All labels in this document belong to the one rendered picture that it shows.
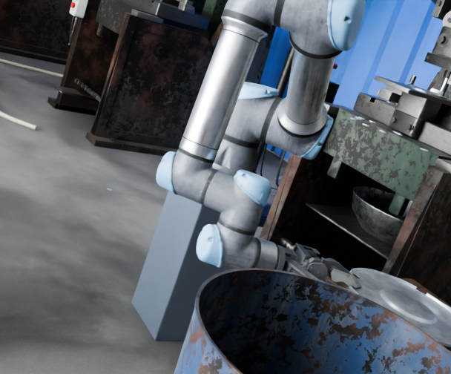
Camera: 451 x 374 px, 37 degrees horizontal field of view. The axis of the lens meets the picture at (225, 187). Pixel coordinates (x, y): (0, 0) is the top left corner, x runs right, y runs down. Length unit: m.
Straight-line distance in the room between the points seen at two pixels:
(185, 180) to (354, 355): 0.45
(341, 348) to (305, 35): 0.56
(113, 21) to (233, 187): 2.21
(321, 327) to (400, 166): 0.88
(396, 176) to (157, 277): 0.73
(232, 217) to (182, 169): 0.13
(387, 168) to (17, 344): 1.10
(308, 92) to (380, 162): 0.61
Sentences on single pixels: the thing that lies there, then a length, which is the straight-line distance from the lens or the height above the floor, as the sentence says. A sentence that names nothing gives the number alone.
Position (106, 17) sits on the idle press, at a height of 0.54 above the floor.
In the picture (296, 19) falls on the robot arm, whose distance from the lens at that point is 1.26.
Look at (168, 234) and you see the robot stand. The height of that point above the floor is 0.25.
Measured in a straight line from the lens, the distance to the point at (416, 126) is 2.02.
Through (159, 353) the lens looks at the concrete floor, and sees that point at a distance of 1.70.
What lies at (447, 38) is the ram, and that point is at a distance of 2.09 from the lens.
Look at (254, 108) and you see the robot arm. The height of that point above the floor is 0.63.
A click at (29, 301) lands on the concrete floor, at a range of 1.76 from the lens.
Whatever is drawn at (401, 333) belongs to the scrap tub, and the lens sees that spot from 1.13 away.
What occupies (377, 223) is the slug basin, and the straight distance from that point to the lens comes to 2.09.
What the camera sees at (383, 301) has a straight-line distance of 1.45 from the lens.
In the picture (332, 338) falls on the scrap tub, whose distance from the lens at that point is 1.17.
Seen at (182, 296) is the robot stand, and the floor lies 0.13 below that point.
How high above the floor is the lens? 0.87
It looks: 16 degrees down
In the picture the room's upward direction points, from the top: 20 degrees clockwise
